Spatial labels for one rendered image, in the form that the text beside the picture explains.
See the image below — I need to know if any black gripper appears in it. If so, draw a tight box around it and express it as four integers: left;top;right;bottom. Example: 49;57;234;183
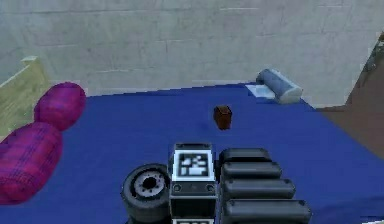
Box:
120;162;172;224

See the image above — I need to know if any blue bed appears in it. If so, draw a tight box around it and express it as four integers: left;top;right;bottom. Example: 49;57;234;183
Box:
0;83;384;224

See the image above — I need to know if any small brown box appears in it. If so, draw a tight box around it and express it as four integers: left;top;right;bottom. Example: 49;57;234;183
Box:
213;105;233;131

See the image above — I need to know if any magenta plaid pillow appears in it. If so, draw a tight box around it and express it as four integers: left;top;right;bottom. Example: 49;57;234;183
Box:
33;81;88;132
0;121;64;206

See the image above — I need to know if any white flat paper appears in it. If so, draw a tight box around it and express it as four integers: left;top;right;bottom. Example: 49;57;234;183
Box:
245;83;277;100

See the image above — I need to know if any pale wooden headboard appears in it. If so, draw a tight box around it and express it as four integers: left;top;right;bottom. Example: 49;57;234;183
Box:
0;55;52;138

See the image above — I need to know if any grey blue rolled blanket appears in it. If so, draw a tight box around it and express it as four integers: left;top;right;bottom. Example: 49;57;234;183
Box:
255;68;304;105

